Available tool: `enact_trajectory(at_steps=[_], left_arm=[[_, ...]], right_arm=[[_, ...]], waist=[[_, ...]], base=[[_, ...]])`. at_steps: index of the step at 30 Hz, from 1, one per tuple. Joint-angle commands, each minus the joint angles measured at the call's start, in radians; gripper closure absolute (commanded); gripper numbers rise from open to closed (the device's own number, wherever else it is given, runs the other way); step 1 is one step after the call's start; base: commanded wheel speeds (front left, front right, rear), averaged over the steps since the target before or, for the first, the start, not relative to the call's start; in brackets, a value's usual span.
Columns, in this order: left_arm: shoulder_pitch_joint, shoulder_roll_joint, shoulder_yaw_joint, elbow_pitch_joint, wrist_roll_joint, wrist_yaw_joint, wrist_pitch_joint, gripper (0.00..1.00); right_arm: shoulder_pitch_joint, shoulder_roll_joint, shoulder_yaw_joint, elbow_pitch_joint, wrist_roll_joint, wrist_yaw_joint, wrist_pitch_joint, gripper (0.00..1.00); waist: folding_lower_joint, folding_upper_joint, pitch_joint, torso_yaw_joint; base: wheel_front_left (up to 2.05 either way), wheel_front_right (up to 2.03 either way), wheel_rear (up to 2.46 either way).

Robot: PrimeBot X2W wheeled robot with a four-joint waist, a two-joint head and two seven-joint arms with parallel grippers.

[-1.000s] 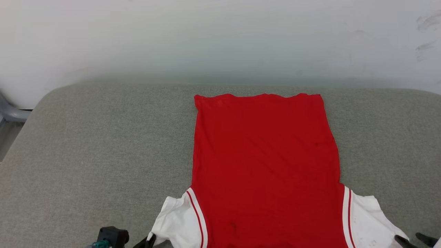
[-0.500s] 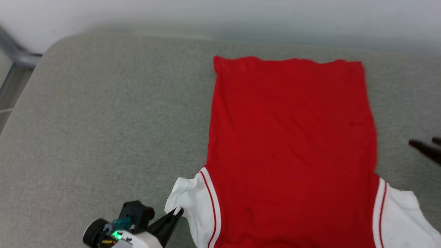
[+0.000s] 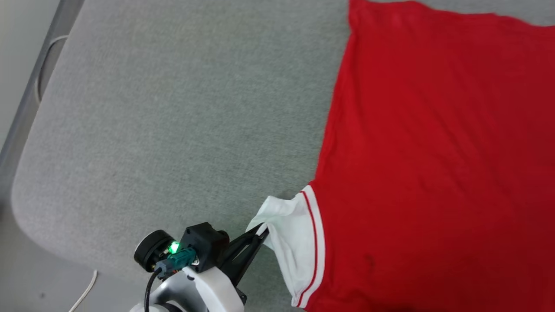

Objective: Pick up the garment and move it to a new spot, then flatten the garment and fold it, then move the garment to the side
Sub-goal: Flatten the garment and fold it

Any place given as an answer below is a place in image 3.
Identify left gripper black round motor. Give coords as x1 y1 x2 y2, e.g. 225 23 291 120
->
133 230 176 273

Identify red and white jersey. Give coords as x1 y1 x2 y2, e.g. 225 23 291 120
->
246 0 555 312

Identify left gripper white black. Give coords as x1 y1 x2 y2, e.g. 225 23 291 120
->
182 223 270 312

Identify grey fabric sofa cushion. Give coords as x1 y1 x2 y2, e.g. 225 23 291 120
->
11 0 555 312

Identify grey metal frame tube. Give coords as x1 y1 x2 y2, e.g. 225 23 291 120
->
0 0 85 176

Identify white floor cable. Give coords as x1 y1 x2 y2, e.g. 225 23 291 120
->
68 270 99 312

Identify left teal cable connector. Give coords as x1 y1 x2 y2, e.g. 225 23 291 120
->
155 247 197 278

